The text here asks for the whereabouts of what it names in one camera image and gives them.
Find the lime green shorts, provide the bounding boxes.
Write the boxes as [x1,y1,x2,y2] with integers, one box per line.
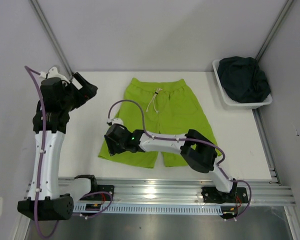
[97,77,219,170]

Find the dark green shorts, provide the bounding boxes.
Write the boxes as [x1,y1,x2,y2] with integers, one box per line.
[217,56,271,104]

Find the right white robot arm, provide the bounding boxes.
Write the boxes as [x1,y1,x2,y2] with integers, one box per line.
[104,123,237,202]

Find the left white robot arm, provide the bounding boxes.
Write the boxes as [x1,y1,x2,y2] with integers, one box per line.
[17,72,99,221]

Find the white plastic basket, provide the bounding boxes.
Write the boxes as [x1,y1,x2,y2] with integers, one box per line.
[212,59,273,110]

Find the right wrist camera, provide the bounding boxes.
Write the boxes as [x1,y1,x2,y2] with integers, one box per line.
[106,118,124,126]

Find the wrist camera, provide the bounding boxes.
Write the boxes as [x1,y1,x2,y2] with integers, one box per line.
[39,66,70,83]
[106,118,124,126]

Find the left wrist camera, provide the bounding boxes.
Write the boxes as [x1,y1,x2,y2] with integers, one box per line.
[39,66,70,83]

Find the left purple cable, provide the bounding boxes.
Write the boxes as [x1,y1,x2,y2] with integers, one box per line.
[24,65,114,238]

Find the purple cable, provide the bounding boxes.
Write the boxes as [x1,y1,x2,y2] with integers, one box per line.
[106,99,252,222]
[24,65,114,238]

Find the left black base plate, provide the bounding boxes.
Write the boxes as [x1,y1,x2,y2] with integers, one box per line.
[88,184,115,202]

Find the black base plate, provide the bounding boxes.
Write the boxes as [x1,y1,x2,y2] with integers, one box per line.
[88,184,115,202]
[201,186,249,204]

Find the perforated cable tray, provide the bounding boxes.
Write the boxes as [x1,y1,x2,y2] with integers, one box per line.
[69,204,223,215]

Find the left aluminium frame post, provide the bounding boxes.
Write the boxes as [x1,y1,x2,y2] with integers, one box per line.
[28,0,73,76]

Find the aluminium frame post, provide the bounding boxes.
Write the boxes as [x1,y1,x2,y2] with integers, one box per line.
[255,0,296,63]
[28,0,73,76]

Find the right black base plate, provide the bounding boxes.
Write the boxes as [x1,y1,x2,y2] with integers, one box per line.
[201,186,249,204]

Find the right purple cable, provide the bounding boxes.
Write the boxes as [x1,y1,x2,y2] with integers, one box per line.
[106,99,252,222]

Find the aluminium mounting rail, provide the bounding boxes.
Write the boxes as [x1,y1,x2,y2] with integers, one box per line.
[24,176,296,207]

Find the right aluminium frame post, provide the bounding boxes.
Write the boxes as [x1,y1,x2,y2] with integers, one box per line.
[255,0,296,63]

